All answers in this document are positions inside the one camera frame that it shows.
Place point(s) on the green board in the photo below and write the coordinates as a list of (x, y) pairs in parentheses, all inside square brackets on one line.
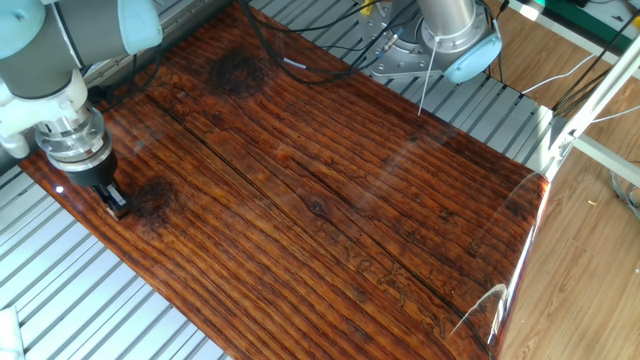
[(560, 7)]

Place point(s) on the small wooden block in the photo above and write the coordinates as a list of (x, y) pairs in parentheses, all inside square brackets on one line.
[(111, 214)]

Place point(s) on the white crumpled cloth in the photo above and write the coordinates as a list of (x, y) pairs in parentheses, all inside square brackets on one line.
[(9, 335)]

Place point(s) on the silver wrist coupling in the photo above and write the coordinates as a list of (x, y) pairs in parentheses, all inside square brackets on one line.
[(75, 142)]

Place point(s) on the aluminium frame bar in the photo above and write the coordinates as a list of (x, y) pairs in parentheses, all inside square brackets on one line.
[(610, 160)]

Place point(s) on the glossy wood-print table mat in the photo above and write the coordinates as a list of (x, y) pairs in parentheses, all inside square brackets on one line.
[(325, 200)]

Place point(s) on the silver robot mounting plate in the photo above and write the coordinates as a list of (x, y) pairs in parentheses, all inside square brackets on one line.
[(400, 62)]

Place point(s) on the white table bar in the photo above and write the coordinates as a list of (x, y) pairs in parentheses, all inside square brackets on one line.
[(522, 10)]

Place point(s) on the yellow plastic clip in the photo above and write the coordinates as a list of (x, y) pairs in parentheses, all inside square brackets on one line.
[(366, 7)]

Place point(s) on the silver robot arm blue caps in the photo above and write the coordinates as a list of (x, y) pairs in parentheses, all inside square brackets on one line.
[(35, 60)]

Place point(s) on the white wrist mount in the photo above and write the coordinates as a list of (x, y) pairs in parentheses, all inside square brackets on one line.
[(45, 110)]

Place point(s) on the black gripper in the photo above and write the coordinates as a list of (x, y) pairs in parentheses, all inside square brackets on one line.
[(94, 174)]

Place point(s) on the aluminium frame post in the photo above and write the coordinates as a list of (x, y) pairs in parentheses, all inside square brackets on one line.
[(600, 90)]

